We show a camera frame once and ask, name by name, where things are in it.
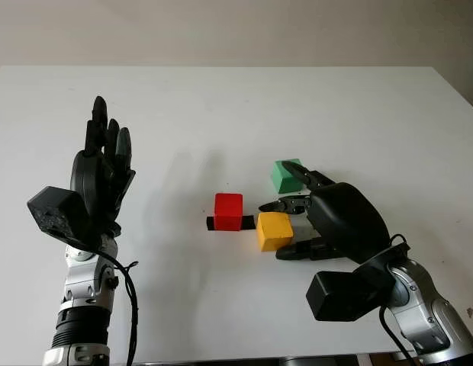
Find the yellow cube block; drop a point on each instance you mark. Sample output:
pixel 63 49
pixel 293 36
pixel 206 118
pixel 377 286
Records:
pixel 274 232

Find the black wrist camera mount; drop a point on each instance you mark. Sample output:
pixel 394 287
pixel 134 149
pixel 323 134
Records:
pixel 57 213
pixel 343 297

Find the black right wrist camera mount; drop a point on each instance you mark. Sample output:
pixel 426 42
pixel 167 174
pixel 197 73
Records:
pixel 343 297

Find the green cube block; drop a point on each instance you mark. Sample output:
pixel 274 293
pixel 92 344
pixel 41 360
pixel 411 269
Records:
pixel 288 183

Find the black tape strip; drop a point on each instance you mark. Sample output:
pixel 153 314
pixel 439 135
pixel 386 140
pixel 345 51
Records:
pixel 248 222

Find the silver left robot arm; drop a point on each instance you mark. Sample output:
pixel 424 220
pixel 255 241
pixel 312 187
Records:
pixel 84 289

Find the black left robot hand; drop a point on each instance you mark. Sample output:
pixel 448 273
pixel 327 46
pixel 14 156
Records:
pixel 93 179

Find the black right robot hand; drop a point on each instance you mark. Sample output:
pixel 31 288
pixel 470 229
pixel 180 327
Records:
pixel 347 221

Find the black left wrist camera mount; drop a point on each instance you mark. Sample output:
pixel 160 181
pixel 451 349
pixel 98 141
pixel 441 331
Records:
pixel 57 213

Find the red cube block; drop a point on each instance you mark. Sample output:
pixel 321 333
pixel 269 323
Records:
pixel 228 211

